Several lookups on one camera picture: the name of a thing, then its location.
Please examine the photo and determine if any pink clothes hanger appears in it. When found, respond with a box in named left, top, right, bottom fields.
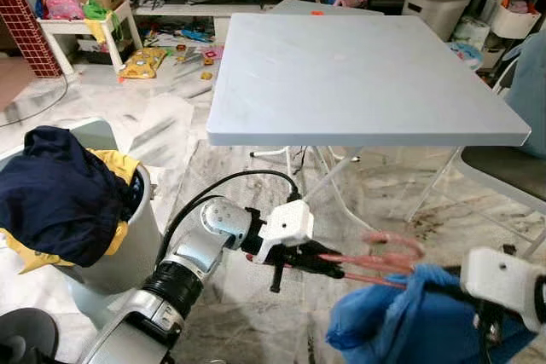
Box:
left=320, top=230, right=426, bottom=288

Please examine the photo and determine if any blue garment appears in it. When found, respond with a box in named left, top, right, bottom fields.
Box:
left=325, top=263, right=540, bottom=364

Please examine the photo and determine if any navy garment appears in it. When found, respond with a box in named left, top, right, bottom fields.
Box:
left=0, top=125, right=139, bottom=269

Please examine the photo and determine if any grey folding chair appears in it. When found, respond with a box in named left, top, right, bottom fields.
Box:
left=405, top=49, right=546, bottom=258

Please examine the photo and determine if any white folding table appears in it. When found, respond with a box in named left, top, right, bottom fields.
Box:
left=206, top=12, right=531, bottom=237

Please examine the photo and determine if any round cartoon plate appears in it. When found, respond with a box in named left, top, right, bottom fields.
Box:
left=448, top=40, right=485, bottom=71

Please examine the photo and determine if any grey lidded hamper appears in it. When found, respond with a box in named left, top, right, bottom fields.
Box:
left=402, top=0, right=473, bottom=43

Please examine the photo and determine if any white television bench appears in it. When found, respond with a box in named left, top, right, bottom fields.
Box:
left=128, top=0, right=295, bottom=45

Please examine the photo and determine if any green cloth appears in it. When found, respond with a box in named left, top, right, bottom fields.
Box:
left=82, top=0, right=114, bottom=24

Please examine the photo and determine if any white side table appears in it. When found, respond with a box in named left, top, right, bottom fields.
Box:
left=37, top=0, right=144, bottom=77

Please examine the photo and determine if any pink bag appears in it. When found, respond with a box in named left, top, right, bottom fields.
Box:
left=36, top=0, right=86, bottom=22

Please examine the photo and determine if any wide red tiled pillar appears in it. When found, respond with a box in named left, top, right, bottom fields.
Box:
left=0, top=0, right=63, bottom=80

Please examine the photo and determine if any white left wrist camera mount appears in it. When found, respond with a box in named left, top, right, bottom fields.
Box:
left=254, top=199, right=316, bottom=265

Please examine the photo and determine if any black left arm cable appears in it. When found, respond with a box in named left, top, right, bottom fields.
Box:
left=156, top=169, right=303, bottom=264

